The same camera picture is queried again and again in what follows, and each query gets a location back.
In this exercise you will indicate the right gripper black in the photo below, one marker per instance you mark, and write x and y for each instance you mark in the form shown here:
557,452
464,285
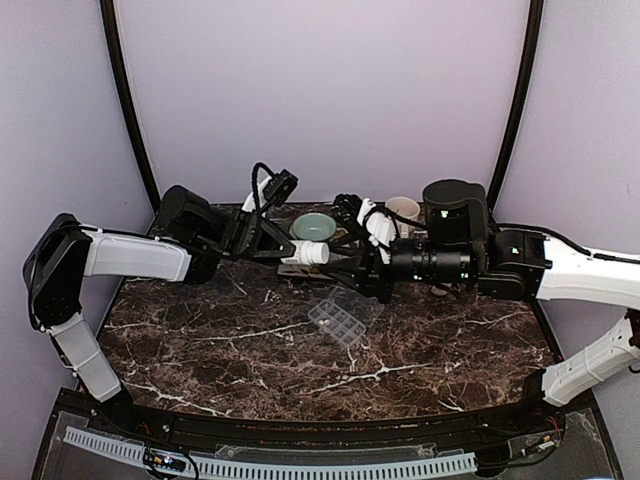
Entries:
369,276

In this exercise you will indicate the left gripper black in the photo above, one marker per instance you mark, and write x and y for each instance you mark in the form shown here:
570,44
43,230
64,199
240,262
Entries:
249,235

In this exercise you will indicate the small white pill bottle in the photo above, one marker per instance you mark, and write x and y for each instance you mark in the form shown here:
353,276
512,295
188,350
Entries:
308,253

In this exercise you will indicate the clear plastic pill organizer box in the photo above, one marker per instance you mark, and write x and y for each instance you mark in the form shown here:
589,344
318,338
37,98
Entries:
350,314

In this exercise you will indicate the orange pill bottle grey cap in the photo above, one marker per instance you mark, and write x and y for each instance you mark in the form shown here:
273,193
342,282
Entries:
438,292

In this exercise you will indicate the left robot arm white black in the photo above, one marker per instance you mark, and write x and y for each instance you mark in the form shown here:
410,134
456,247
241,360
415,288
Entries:
194,236

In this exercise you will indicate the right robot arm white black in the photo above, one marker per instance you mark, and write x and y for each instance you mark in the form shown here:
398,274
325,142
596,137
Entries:
502,261

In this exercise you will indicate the square floral ceramic plate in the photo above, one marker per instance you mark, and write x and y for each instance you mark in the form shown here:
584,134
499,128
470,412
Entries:
341,246

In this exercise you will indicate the green ceramic bowl on plate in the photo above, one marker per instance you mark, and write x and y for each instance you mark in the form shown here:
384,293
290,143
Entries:
313,226

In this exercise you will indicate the beige ceramic mug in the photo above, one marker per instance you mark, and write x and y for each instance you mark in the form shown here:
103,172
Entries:
407,213

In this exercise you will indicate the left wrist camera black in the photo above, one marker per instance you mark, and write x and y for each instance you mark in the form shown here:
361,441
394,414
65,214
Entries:
279,188

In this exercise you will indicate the white slotted cable duct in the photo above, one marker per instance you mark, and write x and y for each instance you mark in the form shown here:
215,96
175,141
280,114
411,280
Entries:
245,464

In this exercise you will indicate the black front table rail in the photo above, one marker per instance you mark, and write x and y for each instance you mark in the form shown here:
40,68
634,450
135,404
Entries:
483,429

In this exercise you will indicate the left black frame post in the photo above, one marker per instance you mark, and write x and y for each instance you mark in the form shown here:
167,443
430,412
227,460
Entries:
128,109

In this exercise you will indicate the black frame post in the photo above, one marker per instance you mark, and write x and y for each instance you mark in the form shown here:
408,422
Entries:
520,94
128,109

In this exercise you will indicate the right black frame post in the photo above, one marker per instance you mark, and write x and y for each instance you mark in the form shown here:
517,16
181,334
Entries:
520,94

